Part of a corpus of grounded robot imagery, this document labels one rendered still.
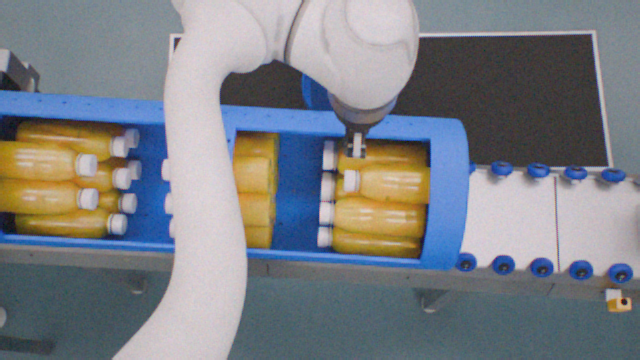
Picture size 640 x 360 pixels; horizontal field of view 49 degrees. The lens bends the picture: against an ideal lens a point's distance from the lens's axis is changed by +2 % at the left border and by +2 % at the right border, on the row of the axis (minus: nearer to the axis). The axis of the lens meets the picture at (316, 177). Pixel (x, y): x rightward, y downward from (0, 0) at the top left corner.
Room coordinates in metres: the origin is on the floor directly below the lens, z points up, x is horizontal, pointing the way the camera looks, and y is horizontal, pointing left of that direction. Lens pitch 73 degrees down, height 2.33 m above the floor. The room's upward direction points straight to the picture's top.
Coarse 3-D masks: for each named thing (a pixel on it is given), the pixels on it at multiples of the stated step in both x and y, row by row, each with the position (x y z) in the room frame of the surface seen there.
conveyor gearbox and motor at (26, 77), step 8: (0, 48) 0.77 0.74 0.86; (0, 56) 0.74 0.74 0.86; (8, 56) 0.75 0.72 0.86; (16, 56) 0.76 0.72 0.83; (0, 64) 0.72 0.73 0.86; (8, 64) 0.73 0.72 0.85; (16, 64) 0.74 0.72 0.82; (24, 64) 0.80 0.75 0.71; (8, 72) 0.71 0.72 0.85; (16, 72) 0.73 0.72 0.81; (24, 72) 0.75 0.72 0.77; (32, 72) 0.79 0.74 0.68; (16, 80) 0.71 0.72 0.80; (24, 80) 0.73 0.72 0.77; (32, 80) 0.74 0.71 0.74; (24, 88) 0.71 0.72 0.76; (32, 88) 0.72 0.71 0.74
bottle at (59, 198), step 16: (0, 192) 0.34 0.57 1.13; (16, 192) 0.34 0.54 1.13; (32, 192) 0.34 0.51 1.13; (48, 192) 0.34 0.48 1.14; (64, 192) 0.34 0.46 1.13; (80, 192) 0.34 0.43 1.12; (0, 208) 0.31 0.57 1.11; (16, 208) 0.31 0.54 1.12; (32, 208) 0.31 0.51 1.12; (48, 208) 0.31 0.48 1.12; (64, 208) 0.31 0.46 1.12; (80, 208) 0.32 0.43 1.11
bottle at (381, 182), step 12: (372, 168) 0.37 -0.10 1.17; (384, 168) 0.37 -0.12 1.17; (396, 168) 0.37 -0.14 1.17; (408, 168) 0.37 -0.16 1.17; (420, 168) 0.37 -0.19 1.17; (360, 180) 0.35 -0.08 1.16; (372, 180) 0.35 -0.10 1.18; (384, 180) 0.35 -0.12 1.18; (396, 180) 0.35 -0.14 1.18; (408, 180) 0.35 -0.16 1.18; (420, 180) 0.35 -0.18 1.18; (360, 192) 0.33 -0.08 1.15; (372, 192) 0.33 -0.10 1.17; (384, 192) 0.33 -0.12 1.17; (396, 192) 0.33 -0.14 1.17; (408, 192) 0.33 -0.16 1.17; (420, 192) 0.33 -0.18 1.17
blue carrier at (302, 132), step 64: (0, 128) 0.47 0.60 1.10; (128, 128) 0.50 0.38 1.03; (256, 128) 0.43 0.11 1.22; (320, 128) 0.43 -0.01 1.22; (384, 128) 0.43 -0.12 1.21; (448, 128) 0.44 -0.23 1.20; (128, 192) 0.39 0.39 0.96; (320, 192) 0.39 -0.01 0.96; (448, 192) 0.31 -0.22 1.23; (256, 256) 0.23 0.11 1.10; (320, 256) 0.22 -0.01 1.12; (448, 256) 0.22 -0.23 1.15
